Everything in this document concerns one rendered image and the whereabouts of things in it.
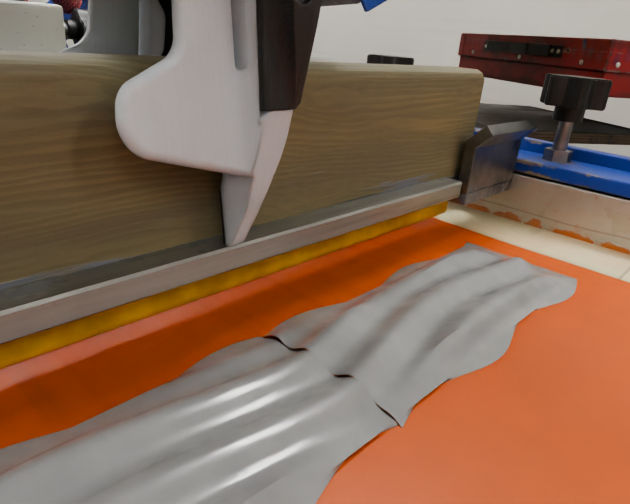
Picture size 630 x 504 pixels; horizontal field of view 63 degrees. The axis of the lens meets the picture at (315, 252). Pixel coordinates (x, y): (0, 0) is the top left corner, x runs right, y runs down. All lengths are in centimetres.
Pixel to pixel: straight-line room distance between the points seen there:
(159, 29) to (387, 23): 243
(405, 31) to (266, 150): 240
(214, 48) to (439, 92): 17
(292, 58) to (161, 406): 12
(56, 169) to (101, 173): 1
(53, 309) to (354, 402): 10
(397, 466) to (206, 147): 11
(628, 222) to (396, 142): 18
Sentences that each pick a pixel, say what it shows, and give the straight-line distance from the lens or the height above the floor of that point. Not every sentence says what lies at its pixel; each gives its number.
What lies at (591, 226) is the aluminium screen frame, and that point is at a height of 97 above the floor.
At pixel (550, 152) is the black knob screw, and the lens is 42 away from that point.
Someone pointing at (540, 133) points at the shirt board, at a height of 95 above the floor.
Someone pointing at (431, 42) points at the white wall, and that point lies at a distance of 249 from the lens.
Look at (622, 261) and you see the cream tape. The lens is 38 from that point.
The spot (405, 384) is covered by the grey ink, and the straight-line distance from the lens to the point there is 19.
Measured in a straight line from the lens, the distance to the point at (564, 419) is 21.
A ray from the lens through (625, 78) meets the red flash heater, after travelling 105.
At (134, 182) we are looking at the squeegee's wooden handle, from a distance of 18.
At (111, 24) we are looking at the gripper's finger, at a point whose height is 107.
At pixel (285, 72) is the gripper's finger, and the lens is 18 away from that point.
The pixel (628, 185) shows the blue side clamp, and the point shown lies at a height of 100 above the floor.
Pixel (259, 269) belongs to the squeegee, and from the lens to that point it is 25.
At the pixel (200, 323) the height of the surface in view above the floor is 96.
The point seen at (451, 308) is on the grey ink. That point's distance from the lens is 25.
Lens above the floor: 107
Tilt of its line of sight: 23 degrees down
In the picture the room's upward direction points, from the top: 5 degrees clockwise
